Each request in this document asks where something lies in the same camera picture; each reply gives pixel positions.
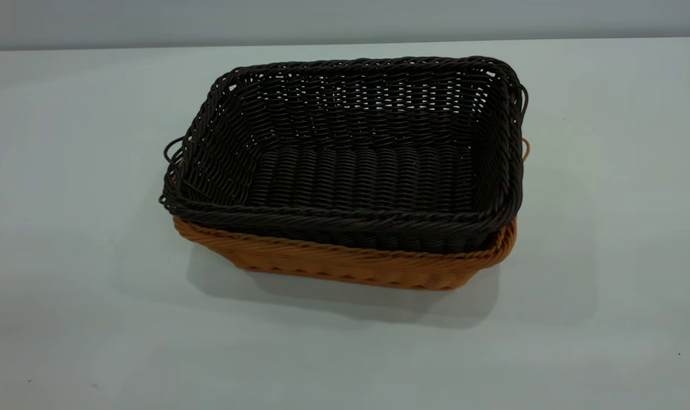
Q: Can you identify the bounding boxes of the dark brown wicker basket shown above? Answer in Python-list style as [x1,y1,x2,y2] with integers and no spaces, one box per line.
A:
[158,55,529,255]

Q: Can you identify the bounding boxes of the light brown wicker basket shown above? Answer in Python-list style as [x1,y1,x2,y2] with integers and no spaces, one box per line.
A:
[172,137,531,291]

